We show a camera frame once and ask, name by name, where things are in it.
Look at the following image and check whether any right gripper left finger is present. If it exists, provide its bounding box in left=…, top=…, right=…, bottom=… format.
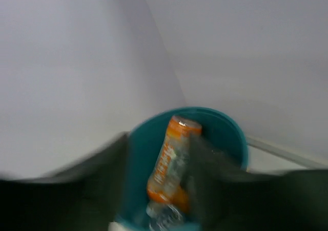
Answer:
left=1, top=133, right=128, bottom=230

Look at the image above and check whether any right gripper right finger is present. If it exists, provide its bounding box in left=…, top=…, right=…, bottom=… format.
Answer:
left=188, top=136, right=327, bottom=230

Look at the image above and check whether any orange bottle white label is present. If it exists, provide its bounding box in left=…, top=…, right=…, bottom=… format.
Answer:
left=147, top=115, right=202, bottom=213

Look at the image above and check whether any clear ribbed plastic bottle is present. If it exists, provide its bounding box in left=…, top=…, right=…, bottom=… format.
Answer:
left=146, top=201, right=185, bottom=230

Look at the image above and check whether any teal and cream bin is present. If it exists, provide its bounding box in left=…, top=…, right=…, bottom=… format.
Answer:
left=116, top=107, right=249, bottom=230

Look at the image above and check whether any aluminium rail right edge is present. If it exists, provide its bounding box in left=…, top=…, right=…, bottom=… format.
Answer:
left=246, top=135, right=327, bottom=169

